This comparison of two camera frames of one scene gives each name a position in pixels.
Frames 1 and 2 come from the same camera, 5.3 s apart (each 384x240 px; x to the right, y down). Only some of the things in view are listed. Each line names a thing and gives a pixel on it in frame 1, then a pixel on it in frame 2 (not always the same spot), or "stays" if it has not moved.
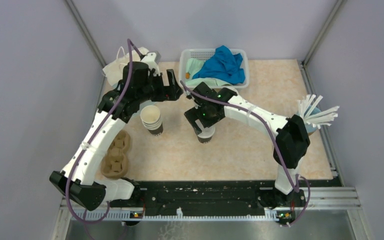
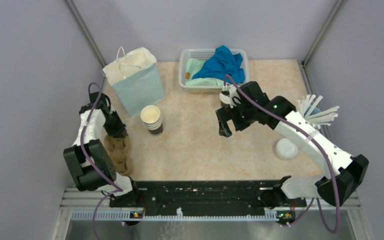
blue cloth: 225,65 stays
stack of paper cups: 151,120 stays
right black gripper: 193,114 -> 224,115
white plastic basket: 202,54 stays
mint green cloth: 192,65 stays
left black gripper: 171,92 -> 116,132
